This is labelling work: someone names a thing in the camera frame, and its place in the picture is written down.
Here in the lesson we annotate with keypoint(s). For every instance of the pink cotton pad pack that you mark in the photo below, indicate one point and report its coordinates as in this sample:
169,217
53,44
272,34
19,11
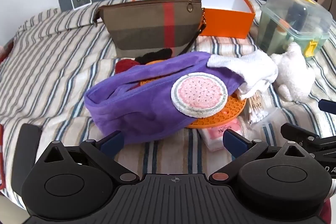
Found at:
212,136

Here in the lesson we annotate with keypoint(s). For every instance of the black fuzzy scrunchie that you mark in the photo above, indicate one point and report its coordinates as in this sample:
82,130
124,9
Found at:
155,56

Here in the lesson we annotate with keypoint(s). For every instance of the cotton swab pack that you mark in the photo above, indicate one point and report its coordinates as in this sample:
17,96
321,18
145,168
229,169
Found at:
258,108

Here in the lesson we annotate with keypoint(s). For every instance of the purple fleece cloth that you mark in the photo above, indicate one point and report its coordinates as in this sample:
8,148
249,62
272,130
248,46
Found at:
131,98

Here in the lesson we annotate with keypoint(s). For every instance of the white digital clock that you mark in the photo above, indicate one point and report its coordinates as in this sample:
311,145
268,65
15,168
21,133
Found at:
80,0

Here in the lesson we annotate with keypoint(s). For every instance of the white towel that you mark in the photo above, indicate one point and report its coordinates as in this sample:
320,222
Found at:
236,61

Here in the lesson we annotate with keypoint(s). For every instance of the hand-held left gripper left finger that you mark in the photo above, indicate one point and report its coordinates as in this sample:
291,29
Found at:
114,141

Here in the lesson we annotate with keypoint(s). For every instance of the round pink watermelon coaster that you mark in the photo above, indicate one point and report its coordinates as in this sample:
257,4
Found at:
199,94

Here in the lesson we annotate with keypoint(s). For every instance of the brown plaid zipper pouch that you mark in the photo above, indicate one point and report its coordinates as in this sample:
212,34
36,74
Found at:
141,29

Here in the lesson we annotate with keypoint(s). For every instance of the red scrunchie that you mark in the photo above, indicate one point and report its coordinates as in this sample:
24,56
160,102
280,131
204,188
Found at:
124,65

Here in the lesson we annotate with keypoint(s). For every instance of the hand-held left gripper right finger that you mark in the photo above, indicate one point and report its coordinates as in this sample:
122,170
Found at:
233,141

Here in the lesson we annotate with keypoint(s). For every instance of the orange cardboard box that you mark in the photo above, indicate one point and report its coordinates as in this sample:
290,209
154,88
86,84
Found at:
225,22

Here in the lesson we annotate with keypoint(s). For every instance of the white plush toy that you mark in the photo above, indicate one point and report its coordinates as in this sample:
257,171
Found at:
292,71

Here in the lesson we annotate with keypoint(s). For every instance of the round orange silicone mat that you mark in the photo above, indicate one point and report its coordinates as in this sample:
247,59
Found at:
232,109

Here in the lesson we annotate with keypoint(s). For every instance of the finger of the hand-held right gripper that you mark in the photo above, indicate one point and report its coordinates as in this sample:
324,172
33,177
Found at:
326,105
296,132

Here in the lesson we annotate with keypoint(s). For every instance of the striped blanket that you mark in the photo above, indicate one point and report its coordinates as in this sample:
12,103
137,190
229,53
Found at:
52,69

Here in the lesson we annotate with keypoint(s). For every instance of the clear storage box yellow latch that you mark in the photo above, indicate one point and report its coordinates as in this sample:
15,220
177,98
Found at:
283,29

